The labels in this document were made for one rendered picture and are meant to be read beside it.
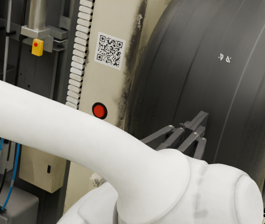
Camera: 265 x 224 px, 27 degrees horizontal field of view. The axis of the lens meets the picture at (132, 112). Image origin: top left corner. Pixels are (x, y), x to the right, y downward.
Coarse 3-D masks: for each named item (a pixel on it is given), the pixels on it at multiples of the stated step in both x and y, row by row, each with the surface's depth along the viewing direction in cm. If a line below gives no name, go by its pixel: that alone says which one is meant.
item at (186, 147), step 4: (192, 132) 97; (196, 132) 97; (192, 136) 96; (196, 136) 96; (188, 140) 94; (192, 140) 95; (184, 144) 93; (188, 144) 93; (192, 144) 95; (176, 148) 91; (180, 148) 92; (184, 148) 92; (188, 148) 94; (192, 148) 96; (184, 152) 92; (188, 152) 94
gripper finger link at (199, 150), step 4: (200, 140) 95; (204, 140) 95; (200, 144) 94; (204, 144) 94; (196, 148) 93; (200, 148) 93; (204, 148) 95; (196, 152) 92; (200, 152) 92; (196, 156) 91; (200, 156) 91
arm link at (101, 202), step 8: (104, 184) 79; (88, 192) 77; (96, 192) 75; (104, 192) 73; (112, 192) 72; (80, 200) 75; (88, 200) 73; (96, 200) 72; (104, 200) 71; (112, 200) 70; (72, 208) 74; (80, 208) 72; (88, 208) 71; (96, 208) 70; (104, 208) 70; (112, 208) 69; (64, 216) 73; (72, 216) 71; (80, 216) 71; (88, 216) 70; (96, 216) 69; (104, 216) 69; (112, 216) 68
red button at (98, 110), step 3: (99, 105) 138; (96, 108) 139; (99, 108) 138; (102, 108) 138; (96, 111) 139; (99, 111) 138; (102, 111) 138; (96, 114) 139; (99, 114) 139; (102, 114) 138
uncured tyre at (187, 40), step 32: (192, 0) 110; (224, 0) 108; (256, 0) 108; (160, 32) 110; (192, 32) 106; (224, 32) 104; (256, 32) 103; (160, 64) 107; (192, 64) 104; (256, 64) 101; (160, 96) 107; (192, 96) 104; (224, 96) 102; (256, 96) 100; (128, 128) 115; (160, 128) 108; (224, 128) 102; (256, 128) 101; (224, 160) 104; (256, 160) 104
